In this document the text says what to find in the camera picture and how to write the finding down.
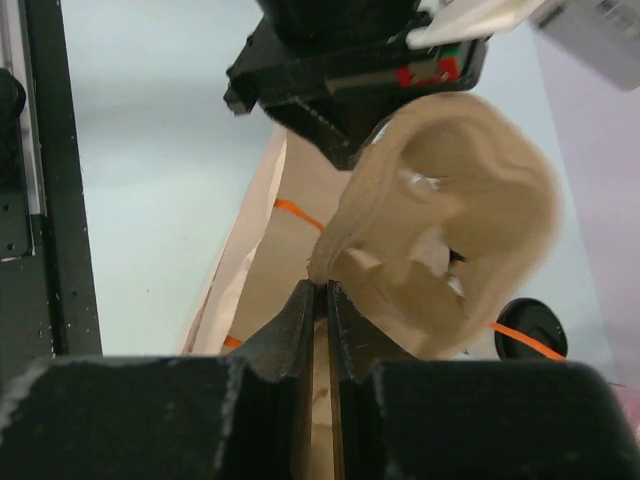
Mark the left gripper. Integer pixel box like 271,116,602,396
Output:
224,1,488,170

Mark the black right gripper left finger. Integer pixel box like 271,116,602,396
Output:
1,281,315,479

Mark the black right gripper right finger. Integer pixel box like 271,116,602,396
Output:
327,282,639,479

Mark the brown cup carrier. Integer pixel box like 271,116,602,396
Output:
308,93,559,360

